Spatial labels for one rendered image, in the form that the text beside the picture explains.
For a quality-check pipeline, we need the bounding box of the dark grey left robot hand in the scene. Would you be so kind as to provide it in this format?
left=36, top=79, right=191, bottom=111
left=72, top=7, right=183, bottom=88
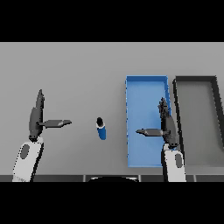
left=28, top=88, right=73, bottom=143

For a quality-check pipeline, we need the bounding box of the dark grey bin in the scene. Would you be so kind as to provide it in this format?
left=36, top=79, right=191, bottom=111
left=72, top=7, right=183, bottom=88
left=172, top=75, right=224, bottom=167

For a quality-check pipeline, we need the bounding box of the blue bin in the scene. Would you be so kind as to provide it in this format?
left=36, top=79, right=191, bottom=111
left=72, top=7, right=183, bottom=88
left=125, top=75, right=173, bottom=169

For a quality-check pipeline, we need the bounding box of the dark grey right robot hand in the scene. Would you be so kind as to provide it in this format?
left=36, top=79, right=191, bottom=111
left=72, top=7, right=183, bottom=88
left=135, top=97, right=180, bottom=149

